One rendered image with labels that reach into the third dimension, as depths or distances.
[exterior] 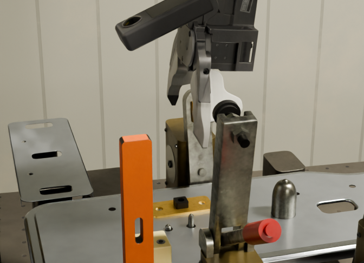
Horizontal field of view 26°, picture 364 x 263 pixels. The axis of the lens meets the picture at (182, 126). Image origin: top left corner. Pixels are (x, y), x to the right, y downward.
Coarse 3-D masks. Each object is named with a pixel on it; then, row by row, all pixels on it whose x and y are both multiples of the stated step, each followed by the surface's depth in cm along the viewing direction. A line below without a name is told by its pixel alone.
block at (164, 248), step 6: (138, 234) 86; (156, 234) 86; (162, 234) 86; (156, 240) 85; (162, 240) 85; (168, 240) 85; (156, 246) 84; (162, 246) 84; (168, 246) 84; (156, 252) 84; (162, 252) 84; (168, 252) 84; (156, 258) 84; (162, 258) 84; (168, 258) 84
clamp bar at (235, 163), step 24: (216, 120) 81; (240, 120) 77; (216, 144) 79; (240, 144) 76; (216, 168) 80; (240, 168) 80; (216, 192) 81; (240, 192) 81; (216, 216) 82; (240, 216) 83; (216, 240) 84
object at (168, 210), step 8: (176, 200) 104; (184, 200) 104; (192, 200) 106; (200, 200) 106; (208, 200) 106; (160, 208) 104; (168, 208) 104; (176, 208) 104; (184, 208) 104; (192, 208) 104; (200, 208) 104; (208, 208) 104; (160, 216) 102; (168, 216) 103
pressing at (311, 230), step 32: (160, 192) 109; (192, 192) 109; (256, 192) 109; (320, 192) 109; (352, 192) 109; (32, 224) 101; (64, 224) 101; (96, 224) 101; (160, 224) 101; (288, 224) 101; (320, 224) 101; (352, 224) 101; (32, 256) 95; (64, 256) 94; (96, 256) 94; (192, 256) 94; (288, 256) 93; (320, 256) 94; (352, 256) 96
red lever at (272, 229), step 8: (248, 224) 76; (256, 224) 73; (264, 224) 72; (272, 224) 71; (224, 232) 84; (232, 232) 80; (240, 232) 78; (248, 232) 74; (256, 232) 72; (264, 232) 71; (272, 232) 71; (280, 232) 72; (224, 240) 84; (232, 240) 81; (240, 240) 78; (248, 240) 75; (256, 240) 73; (264, 240) 71; (272, 240) 72
